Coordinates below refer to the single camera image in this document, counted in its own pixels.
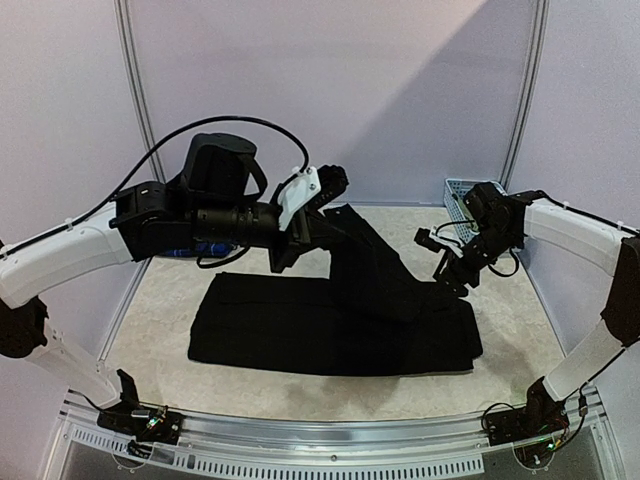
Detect black trousers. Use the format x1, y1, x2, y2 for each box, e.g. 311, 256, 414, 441
187, 205, 483, 377

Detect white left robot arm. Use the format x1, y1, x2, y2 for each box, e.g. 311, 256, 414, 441
1, 120, 348, 434

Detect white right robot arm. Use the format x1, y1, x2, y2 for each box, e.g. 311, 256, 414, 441
426, 182, 639, 436

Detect light blue plastic basket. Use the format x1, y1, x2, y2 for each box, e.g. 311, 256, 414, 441
443, 178, 484, 243

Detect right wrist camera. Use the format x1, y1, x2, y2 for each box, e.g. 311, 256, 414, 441
414, 228, 460, 253

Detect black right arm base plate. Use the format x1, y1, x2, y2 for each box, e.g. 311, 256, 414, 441
480, 395, 571, 451

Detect aluminium front rail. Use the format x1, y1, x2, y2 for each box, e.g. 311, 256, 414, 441
42, 387, 626, 479

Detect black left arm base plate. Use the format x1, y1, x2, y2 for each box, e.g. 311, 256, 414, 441
97, 369, 186, 445

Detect right aluminium frame post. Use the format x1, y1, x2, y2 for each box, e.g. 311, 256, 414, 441
499, 0, 549, 190

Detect aluminium frame post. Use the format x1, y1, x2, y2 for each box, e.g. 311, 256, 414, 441
499, 0, 549, 190
113, 0, 156, 151

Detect left aluminium frame post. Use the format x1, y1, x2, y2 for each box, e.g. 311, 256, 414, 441
113, 0, 156, 151

